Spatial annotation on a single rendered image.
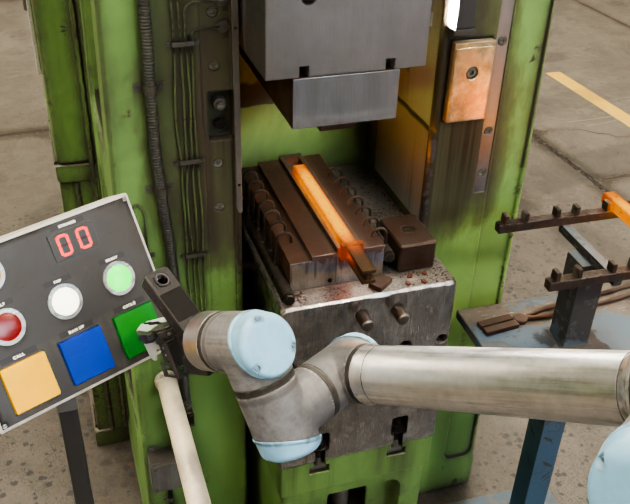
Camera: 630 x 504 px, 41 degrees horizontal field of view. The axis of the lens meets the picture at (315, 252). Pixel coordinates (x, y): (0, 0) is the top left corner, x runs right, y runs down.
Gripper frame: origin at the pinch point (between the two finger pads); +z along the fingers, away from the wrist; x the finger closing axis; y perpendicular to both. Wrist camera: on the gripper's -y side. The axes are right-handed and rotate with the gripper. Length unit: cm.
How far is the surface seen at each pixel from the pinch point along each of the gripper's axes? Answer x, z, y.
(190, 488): 3.4, 14.6, 35.8
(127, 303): -0.4, 2.0, -4.2
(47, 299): -12.8, 2.0, -10.2
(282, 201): 49, 19, -7
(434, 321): 60, -4, 26
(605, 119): 359, 139, 37
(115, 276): -0.8, 1.6, -9.3
